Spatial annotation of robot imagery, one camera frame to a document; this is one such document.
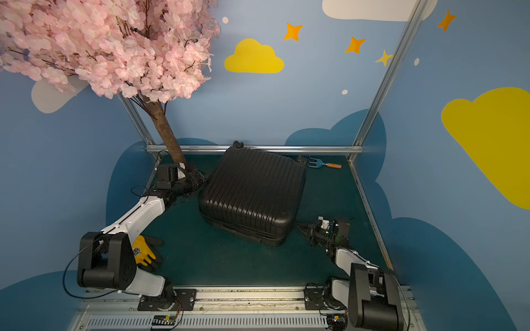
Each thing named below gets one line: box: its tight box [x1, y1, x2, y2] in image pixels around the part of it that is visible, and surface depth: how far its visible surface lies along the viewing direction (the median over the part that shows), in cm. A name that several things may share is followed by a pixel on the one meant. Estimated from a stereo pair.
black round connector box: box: [326, 313, 348, 331], surface depth 73 cm
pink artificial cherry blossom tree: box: [0, 0, 221, 168], surface depth 53 cm
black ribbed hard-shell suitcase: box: [198, 140, 307, 247], surface depth 83 cm
